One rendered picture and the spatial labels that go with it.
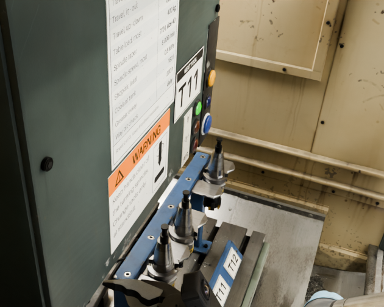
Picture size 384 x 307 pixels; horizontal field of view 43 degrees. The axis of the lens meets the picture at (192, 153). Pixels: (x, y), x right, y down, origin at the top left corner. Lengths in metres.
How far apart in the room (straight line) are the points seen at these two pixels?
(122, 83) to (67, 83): 0.09
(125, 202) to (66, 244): 0.12
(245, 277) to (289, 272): 0.26
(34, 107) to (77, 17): 0.07
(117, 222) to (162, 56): 0.18
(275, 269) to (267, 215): 0.19
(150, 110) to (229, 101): 1.05
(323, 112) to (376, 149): 0.19
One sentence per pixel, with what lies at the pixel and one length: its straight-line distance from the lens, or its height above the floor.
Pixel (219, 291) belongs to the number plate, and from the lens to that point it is 1.33.
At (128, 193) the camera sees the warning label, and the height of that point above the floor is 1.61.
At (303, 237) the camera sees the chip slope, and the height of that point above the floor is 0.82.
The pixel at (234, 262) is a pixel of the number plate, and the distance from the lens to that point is 1.42.
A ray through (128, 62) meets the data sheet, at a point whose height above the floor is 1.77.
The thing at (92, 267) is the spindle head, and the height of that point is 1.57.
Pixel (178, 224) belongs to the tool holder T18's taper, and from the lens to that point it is 1.04.
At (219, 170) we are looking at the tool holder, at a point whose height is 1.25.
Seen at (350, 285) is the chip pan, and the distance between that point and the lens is 1.83.
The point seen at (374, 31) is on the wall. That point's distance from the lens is 1.42.
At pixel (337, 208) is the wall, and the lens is 1.72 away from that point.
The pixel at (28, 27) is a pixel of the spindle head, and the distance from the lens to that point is 0.33.
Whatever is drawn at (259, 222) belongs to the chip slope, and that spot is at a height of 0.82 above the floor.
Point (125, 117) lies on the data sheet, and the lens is 0.48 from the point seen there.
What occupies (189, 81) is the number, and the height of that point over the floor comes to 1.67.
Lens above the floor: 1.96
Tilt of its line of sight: 35 degrees down
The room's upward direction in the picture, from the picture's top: 5 degrees clockwise
